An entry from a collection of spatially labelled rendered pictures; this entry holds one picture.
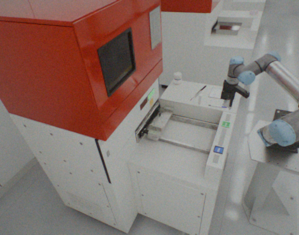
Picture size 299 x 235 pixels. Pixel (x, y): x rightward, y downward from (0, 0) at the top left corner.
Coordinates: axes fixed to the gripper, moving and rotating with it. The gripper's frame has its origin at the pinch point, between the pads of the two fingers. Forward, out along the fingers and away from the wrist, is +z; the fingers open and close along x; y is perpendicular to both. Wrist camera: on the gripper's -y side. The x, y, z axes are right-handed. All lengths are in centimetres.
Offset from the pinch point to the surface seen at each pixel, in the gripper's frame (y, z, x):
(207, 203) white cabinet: 0, 46, 46
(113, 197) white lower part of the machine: 61, 46, 66
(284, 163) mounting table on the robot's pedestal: -39.7, 28.7, 9.7
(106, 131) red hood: 54, -17, 63
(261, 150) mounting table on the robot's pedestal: -25.8, 28.7, 2.3
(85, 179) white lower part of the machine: 82, 35, 66
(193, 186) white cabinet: 10, 32, 46
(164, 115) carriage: 49, 23, -5
